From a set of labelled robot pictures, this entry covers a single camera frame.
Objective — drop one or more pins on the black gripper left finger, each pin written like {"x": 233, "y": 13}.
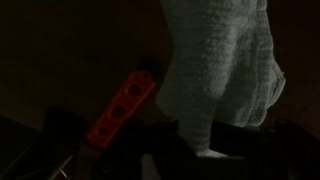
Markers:
{"x": 58, "y": 143}

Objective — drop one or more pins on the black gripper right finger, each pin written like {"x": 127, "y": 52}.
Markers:
{"x": 285, "y": 151}

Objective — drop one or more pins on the white cloth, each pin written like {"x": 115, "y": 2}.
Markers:
{"x": 222, "y": 69}

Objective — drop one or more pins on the red block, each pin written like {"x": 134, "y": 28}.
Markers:
{"x": 123, "y": 105}

